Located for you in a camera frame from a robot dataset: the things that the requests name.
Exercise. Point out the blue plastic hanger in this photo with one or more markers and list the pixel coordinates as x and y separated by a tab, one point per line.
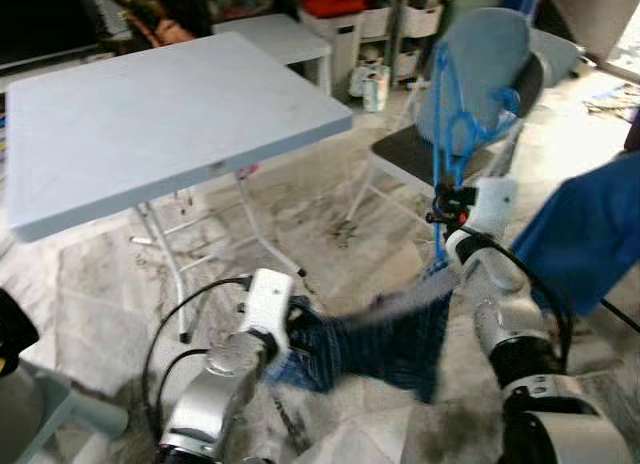
438	174

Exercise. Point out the blue plaid shirt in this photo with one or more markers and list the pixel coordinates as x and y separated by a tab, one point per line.
390	334

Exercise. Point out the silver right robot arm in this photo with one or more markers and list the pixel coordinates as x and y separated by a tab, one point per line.
510	324

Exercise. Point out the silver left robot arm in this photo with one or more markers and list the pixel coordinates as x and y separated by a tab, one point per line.
215	394

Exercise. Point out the grey folding chair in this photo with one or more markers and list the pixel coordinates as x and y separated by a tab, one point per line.
410	154

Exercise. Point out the white drink carton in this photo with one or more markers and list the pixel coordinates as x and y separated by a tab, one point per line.
372	87

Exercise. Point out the light blue chair cushion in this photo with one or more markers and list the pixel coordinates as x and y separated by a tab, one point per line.
480	64

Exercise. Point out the white drawer shelf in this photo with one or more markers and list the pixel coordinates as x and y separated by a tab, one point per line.
400	24

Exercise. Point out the light blue kids chair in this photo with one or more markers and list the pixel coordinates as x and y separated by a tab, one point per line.
90	419

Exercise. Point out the red bag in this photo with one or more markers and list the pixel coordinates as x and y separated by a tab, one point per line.
330	2

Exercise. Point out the small white table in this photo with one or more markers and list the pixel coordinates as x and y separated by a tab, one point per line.
280	39

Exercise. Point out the white folding table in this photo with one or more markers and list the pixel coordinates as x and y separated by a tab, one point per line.
150	124

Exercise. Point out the black printed shirt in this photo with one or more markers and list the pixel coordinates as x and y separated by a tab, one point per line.
15	329

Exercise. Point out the black television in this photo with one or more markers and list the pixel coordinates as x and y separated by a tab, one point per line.
40	24

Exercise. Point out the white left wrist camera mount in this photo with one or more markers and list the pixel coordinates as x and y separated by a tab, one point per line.
268	299

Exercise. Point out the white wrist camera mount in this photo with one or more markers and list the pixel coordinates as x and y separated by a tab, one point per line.
268	299
495	206

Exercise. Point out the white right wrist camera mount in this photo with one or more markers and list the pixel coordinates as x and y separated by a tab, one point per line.
495	206

